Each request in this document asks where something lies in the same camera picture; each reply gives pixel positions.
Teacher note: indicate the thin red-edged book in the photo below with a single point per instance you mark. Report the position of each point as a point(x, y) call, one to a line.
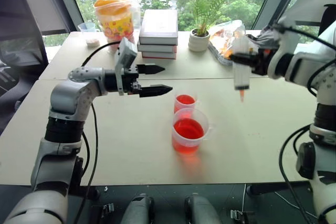
point(158, 55)

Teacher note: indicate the plastic bag of snacks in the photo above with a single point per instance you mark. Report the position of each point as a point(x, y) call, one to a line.
point(223, 40)

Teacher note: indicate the small black floor clamp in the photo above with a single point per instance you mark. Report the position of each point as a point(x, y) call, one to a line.
point(240, 214)
point(107, 210)

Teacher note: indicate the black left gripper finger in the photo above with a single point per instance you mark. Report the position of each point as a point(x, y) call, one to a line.
point(151, 69)
point(155, 90)

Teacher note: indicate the black table foot bar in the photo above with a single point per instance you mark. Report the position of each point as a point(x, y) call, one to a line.
point(278, 188)

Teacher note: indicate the small white pink object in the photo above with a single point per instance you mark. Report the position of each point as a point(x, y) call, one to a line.
point(92, 42)

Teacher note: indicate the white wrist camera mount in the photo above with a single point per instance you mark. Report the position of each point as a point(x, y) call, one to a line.
point(126, 51)
point(275, 64)

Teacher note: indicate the clear syringe with orange tip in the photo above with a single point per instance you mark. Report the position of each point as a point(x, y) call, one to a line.
point(242, 77)

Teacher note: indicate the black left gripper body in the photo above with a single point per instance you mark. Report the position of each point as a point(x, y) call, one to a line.
point(130, 73)

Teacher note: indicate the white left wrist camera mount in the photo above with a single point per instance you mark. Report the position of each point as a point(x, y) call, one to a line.
point(126, 51)

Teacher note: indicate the green plant in white pot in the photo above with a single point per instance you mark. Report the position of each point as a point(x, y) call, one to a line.
point(199, 40)

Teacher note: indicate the small cup of red liquid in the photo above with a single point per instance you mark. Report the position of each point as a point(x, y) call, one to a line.
point(185, 102)

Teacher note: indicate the large cup of red liquid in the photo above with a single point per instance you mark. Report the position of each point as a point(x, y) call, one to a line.
point(187, 132)

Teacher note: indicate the black office chair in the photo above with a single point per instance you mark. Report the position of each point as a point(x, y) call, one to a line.
point(13, 87)

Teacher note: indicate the black chair backrest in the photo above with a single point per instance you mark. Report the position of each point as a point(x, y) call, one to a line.
point(328, 19)

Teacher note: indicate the dark computer monitor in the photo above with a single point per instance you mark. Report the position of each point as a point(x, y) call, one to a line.
point(18, 30)

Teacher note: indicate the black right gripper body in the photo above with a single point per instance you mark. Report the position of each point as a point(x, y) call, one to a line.
point(262, 64)

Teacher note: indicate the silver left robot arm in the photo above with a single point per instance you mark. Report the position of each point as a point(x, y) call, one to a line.
point(63, 95)

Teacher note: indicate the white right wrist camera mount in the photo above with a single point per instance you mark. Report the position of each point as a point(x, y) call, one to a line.
point(275, 64)

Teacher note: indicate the grey crumpled cloth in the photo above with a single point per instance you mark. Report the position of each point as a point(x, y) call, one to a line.
point(266, 37)

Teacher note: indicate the clear empty measuring cup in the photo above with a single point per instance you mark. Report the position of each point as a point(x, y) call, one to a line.
point(88, 26)

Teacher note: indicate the grey rounded robot leg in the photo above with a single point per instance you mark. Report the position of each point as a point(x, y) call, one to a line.
point(139, 209)
point(200, 209)

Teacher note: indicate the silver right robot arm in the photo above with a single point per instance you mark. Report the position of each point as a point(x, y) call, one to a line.
point(309, 64)

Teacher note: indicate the yellow cup in plastic bag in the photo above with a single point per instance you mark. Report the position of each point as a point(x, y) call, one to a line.
point(115, 22)

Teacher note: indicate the thin dark-edged book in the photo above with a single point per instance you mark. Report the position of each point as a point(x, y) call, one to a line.
point(157, 48)

